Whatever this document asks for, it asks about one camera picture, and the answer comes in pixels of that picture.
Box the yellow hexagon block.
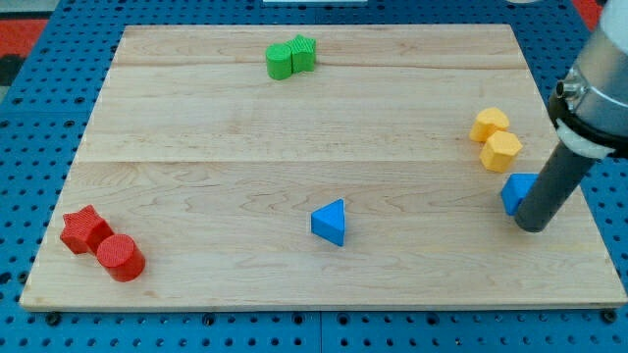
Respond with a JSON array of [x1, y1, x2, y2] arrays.
[[480, 130, 523, 173]]

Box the green cylinder block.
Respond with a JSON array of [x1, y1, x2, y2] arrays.
[[265, 43, 292, 80]]

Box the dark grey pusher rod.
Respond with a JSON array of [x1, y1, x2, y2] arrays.
[[514, 142, 596, 232]]

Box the blue cube block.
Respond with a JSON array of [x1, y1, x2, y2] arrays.
[[500, 174, 538, 216]]

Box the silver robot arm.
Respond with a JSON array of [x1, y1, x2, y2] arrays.
[[549, 0, 627, 159]]

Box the green star block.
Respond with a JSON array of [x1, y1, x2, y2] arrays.
[[287, 34, 316, 73]]

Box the blue triangle block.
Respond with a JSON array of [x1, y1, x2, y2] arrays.
[[310, 199, 345, 247]]

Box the red cylinder block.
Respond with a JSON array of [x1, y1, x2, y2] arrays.
[[96, 233, 145, 282]]

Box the red star block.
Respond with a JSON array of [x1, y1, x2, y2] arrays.
[[60, 205, 114, 255]]

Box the light wooden board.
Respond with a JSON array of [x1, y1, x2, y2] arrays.
[[21, 25, 627, 313]]

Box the yellow heart block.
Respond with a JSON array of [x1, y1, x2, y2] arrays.
[[469, 107, 510, 142]]

